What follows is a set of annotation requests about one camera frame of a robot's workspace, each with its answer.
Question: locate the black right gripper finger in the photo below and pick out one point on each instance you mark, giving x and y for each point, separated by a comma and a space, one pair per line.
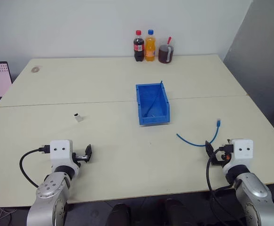
209, 148

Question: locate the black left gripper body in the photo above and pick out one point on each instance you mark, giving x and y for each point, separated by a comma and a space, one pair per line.
79, 157

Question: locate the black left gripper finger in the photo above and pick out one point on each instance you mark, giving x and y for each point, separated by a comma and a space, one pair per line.
88, 153

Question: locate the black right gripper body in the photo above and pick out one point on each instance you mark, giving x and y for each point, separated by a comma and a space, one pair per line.
219, 161

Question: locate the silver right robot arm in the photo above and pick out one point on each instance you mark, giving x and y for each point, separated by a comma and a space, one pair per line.
254, 195

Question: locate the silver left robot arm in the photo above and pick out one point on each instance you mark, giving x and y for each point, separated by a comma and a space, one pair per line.
48, 193

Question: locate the small white adapter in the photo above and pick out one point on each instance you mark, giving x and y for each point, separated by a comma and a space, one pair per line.
78, 118

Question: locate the dark rounded shape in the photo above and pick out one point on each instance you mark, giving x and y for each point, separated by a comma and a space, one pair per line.
119, 215

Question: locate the blue plastic storage bin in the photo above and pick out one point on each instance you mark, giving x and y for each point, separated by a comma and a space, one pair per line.
154, 106

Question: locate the clear jar brown liquid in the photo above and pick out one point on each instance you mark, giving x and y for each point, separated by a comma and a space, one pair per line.
166, 53

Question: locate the cola bottle red cap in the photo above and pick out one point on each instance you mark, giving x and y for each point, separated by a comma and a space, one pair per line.
138, 48

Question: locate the orange soda bottle blue cap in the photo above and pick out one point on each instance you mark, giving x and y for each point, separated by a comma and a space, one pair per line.
150, 48

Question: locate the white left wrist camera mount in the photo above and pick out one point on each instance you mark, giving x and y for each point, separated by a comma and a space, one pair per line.
60, 155

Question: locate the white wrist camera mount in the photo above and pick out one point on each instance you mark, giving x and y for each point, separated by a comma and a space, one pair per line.
241, 153
60, 155

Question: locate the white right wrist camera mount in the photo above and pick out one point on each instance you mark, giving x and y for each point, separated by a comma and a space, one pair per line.
241, 153

